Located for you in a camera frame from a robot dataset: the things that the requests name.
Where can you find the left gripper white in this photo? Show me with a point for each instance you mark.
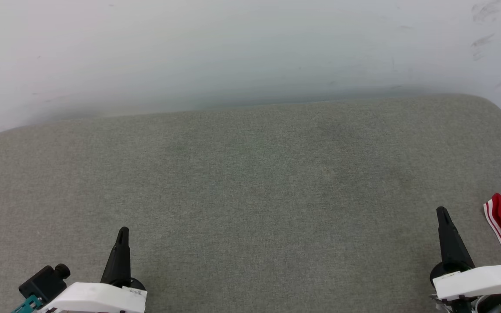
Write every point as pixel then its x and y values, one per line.
pixel 98 298

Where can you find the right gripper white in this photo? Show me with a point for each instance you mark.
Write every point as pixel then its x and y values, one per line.
pixel 481 280

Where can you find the grey fabric sofa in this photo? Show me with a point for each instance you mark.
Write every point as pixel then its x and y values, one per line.
pixel 250 195

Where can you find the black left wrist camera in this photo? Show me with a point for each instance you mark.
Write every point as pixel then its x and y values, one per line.
pixel 44 282

